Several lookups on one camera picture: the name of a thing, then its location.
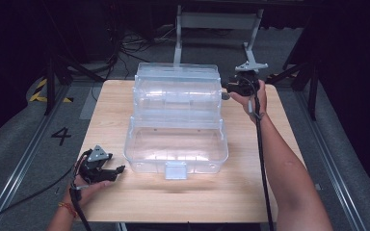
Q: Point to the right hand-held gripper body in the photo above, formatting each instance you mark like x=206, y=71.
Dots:
x=247, y=85

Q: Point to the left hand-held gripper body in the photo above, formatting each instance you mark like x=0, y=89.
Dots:
x=93, y=168

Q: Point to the clear plastic storage box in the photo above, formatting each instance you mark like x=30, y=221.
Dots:
x=176, y=150

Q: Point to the person's right hand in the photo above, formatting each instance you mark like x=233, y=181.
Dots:
x=253, y=104

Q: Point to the person's left hand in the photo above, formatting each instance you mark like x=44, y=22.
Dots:
x=83, y=192

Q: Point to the round grey table grommet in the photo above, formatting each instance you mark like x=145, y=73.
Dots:
x=225, y=96

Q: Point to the black tripod stand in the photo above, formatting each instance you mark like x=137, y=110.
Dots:
x=50, y=80
x=311, y=83

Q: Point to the yellow black floor tape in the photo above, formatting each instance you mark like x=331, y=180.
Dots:
x=38, y=94

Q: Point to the grey metal desk frame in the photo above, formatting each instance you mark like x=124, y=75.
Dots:
x=216, y=20

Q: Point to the metal floor rail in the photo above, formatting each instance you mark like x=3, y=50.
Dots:
x=22, y=160
x=330, y=160

